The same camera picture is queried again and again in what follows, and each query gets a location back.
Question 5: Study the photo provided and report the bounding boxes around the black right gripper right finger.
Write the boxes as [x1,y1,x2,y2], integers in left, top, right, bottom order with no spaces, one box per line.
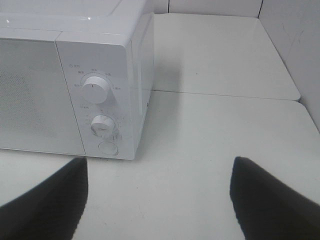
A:
[229,156,320,240]

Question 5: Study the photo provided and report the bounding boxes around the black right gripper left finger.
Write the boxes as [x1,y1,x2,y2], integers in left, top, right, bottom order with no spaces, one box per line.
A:
[0,157,89,240]

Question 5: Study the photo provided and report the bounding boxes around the white timer knob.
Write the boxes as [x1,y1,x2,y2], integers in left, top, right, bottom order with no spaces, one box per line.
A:
[90,115,115,138]

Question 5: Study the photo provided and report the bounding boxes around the white microwave oven body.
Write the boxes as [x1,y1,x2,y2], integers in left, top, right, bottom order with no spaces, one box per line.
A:
[0,0,155,160]

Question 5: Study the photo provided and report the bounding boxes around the white round door button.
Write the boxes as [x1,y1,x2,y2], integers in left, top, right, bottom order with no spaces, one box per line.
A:
[98,142,118,155]

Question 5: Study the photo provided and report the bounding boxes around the white microwave door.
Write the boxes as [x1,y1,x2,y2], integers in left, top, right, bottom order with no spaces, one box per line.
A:
[0,39,85,156]

